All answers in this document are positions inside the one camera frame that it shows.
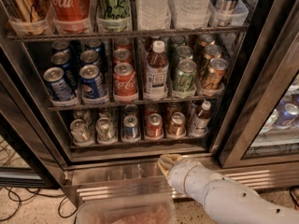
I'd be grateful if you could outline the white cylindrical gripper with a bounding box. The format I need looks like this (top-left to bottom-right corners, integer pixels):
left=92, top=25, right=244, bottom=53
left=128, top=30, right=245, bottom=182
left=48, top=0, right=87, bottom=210
left=157, top=154, right=223, bottom=197

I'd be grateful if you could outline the red coke can bottom shelf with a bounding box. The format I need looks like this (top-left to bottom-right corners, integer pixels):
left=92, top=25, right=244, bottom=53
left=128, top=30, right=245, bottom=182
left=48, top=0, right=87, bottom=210
left=146, top=113, right=163, bottom=138

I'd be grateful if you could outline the red coke can shelf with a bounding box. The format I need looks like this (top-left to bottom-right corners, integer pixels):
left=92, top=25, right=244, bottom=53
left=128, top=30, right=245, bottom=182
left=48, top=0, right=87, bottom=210
left=50, top=0, right=90, bottom=33
left=113, top=63, right=137, bottom=96
left=146, top=113, right=163, bottom=138

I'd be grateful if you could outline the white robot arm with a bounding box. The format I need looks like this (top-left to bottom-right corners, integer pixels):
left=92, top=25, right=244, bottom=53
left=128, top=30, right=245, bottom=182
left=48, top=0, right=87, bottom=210
left=157, top=154, right=299, bottom=224

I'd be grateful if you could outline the orange can bottom shelf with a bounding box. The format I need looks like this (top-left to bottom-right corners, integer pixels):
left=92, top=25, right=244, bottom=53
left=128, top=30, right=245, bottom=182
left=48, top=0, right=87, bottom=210
left=167, top=112, right=186, bottom=136

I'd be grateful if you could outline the blue silver can bottom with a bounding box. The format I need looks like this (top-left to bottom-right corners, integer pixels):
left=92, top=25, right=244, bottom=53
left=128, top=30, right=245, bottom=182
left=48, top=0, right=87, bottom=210
left=123, top=116, right=139, bottom=140

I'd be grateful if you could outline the small tea bottle bottom shelf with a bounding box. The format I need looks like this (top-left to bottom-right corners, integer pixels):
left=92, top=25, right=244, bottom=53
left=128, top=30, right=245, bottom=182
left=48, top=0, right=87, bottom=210
left=190, top=101, right=211, bottom=136

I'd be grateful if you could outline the green can middle shelf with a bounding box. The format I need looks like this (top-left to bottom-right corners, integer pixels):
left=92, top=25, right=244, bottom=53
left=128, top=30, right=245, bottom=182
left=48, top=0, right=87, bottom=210
left=173, top=60, right=196, bottom=92

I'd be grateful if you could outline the silver can bottom far left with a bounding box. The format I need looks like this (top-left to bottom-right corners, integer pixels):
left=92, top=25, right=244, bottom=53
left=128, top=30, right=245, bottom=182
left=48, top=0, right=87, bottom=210
left=70, top=119, right=91, bottom=144

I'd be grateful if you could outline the gold can middle shelf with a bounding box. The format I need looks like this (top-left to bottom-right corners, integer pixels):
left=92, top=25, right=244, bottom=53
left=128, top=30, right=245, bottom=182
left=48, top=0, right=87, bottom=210
left=201, top=58, right=228, bottom=91

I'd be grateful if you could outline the gold can shelf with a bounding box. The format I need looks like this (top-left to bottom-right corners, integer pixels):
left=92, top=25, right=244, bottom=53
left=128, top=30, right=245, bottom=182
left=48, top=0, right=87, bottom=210
left=2, top=0, right=50, bottom=35
left=201, top=58, right=228, bottom=91

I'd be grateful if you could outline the brown tea bottle middle shelf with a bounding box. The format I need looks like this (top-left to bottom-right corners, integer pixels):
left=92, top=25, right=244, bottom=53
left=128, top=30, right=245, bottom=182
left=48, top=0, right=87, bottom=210
left=146, top=40, right=169, bottom=95

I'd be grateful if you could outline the red coke can middle shelf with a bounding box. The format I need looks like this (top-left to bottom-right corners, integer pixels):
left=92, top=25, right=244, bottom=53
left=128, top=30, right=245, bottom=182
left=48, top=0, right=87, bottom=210
left=113, top=63, right=137, bottom=96

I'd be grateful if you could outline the glass fridge door right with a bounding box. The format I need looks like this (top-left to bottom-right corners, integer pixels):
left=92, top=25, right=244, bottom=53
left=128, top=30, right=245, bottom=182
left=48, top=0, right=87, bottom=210
left=213, top=0, right=299, bottom=169

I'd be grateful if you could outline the front right Pepsi can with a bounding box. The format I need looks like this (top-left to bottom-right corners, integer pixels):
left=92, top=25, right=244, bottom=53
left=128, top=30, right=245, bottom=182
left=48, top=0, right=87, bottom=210
left=79, top=64, right=107, bottom=99

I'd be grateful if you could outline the steel fridge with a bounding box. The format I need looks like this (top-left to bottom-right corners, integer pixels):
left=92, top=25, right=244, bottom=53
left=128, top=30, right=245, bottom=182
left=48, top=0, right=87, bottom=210
left=0, top=0, right=298, bottom=204

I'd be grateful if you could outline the second row green can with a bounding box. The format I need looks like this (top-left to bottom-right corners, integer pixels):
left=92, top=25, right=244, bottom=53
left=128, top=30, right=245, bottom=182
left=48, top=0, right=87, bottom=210
left=174, top=46, right=193, bottom=63

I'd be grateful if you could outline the second row coke can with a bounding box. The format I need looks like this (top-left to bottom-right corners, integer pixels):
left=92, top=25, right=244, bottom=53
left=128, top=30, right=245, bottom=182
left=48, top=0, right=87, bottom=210
left=113, top=49, right=133, bottom=64

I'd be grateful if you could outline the second row gold can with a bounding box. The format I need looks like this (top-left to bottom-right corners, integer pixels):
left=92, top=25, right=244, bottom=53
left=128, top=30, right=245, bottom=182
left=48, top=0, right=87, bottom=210
left=202, top=45, right=221, bottom=63

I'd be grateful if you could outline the second row right Pepsi can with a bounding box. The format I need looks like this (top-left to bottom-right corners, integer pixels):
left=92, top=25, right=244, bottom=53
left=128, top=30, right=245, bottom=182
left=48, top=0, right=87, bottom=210
left=79, top=50, right=102, bottom=68

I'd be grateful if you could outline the second row pepsi can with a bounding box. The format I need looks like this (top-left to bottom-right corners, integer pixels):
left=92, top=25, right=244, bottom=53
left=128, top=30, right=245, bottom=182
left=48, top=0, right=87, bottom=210
left=50, top=51, right=78, bottom=90
left=79, top=50, right=102, bottom=68

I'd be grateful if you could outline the blue can behind door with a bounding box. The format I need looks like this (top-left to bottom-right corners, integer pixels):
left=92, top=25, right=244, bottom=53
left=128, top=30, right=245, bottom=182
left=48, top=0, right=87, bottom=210
left=274, top=103, right=299, bottom=130

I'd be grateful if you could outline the front left Pepsi can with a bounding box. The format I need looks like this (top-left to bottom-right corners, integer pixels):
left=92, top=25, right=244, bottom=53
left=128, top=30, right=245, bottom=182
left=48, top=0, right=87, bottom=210
left=43, top=67, right=76, bottom=102

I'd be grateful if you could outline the second row left Pepsi can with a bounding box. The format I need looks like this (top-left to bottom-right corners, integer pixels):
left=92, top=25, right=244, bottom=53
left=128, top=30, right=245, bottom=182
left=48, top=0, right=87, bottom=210
left=50, top=51, right=78, bottom=90

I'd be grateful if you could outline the green LaCroix can top shelf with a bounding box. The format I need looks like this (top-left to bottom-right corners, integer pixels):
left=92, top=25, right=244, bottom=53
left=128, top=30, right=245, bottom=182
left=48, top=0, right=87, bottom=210
left=98, top=0, right=130, bottom=32

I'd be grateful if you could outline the silver blue can top shelf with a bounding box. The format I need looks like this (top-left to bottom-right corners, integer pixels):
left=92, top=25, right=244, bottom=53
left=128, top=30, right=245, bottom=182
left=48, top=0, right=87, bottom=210
left=215, top=0, right=239, bottom=27

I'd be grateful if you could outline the red coke can top shelf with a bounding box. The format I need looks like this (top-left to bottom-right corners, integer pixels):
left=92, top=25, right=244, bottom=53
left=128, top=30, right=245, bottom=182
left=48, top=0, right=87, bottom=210
left=50, top=0, right=90, bottom=33

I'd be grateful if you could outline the gold can top shelf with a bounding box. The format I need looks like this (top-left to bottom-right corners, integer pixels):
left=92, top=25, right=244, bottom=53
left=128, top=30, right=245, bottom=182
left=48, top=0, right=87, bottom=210
left=2, top=0, right=50, bottom=35

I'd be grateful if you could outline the clear plastic bin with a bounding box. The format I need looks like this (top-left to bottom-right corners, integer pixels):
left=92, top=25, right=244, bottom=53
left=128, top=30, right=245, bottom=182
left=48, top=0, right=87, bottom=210
left=76, top=194, right=177, bottom=224

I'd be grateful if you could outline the clear water bottle right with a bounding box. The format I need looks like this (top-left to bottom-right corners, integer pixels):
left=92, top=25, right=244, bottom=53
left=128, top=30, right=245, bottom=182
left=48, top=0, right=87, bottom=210
left=171, top=0, right=210, bottom=30

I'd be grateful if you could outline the clear water bottle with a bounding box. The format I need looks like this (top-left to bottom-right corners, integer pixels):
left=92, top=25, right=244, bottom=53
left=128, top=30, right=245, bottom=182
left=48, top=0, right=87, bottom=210
left=171, top=0, right=210, bottom=30
left=136, top=0, right=171, bottom=30

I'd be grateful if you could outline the clear water bottle left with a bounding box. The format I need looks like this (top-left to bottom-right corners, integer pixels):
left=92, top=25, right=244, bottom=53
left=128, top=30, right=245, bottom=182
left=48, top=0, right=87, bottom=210
left=136, top=0, right=171, bottom=30

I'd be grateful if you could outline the black floor cable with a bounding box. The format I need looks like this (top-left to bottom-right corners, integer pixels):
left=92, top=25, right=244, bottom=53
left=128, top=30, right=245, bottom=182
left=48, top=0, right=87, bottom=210
left=0, top=186, right=78, bottom=222

